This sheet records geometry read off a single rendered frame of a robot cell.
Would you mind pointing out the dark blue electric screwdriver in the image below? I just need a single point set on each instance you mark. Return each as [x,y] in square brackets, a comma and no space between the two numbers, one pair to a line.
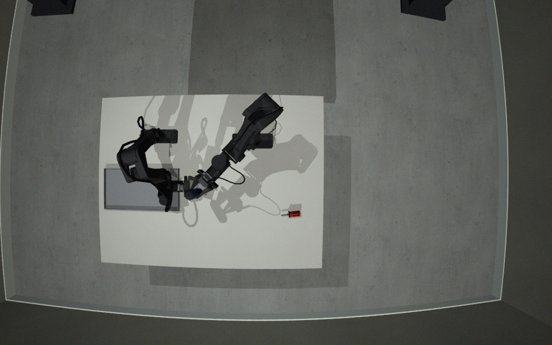
[193,193]

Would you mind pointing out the red and black screwdriver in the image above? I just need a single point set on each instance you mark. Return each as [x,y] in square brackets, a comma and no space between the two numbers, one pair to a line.
[293,214]

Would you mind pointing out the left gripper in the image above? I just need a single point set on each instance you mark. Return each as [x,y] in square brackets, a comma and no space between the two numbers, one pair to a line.
[209,174]

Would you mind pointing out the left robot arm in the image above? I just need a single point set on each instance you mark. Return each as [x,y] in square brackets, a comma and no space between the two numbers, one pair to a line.
[250,133]

